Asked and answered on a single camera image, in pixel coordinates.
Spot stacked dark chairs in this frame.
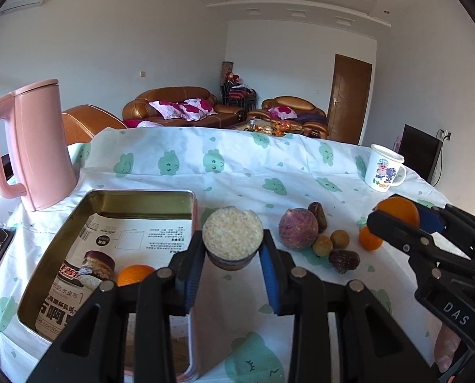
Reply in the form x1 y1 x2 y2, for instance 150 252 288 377
220 72 258 110

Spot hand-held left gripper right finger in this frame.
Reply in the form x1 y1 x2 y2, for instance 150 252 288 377
258 229 438 383

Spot white cartoon mug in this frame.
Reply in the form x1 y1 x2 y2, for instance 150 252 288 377
364 144 407 195

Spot brown longan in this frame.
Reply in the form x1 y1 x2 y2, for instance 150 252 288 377
312 235 334 258
330 229 350 250

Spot short brown leather sofa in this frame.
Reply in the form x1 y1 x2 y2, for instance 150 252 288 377
247 96 329 140

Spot dark purple blanket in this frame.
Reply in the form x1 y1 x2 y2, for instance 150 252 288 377
297 114 328 126

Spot cluttered coffee table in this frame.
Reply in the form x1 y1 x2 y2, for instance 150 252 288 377
231 119 306 136

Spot pink electric kettle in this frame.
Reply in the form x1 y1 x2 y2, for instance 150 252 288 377
0 79 79 212

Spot long brown leather sofa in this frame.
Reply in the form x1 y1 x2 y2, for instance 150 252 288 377
122 86 246 129

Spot person's right hand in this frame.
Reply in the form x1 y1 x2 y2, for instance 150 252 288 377
433 323 467 373

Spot printed paper leaflet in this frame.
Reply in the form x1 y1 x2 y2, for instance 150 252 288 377
35 213 192 342

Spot white magenta flower pillow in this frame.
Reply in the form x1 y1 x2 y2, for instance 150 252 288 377
270 106 298 120
179 98 216 121
149 101 188 119

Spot pink metal tin box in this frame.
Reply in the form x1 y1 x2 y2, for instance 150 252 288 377
17 189 201 383

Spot dark red date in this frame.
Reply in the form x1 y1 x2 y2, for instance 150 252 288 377
328 248 361 274
308 202 328 233

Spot large orange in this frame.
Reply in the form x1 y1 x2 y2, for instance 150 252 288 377
375 197 420 232

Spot purple passion fruit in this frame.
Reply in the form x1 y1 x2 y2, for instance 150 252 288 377
278 207 317 251

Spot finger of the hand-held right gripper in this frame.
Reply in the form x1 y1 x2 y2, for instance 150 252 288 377
418 204 475 272
367 211 475 300

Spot brown leather armchair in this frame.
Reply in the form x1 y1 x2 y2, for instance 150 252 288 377
62 104 128 144

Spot brown wooden door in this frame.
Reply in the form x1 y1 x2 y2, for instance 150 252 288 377
327 54 373 144

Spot black television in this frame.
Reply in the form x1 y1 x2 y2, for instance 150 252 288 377
397 124 441 186

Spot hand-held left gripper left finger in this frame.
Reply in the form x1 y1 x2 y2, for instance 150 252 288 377
26 229 206 383

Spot chocolate rice cake snack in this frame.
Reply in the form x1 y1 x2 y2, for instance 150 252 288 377
202 206 264 272

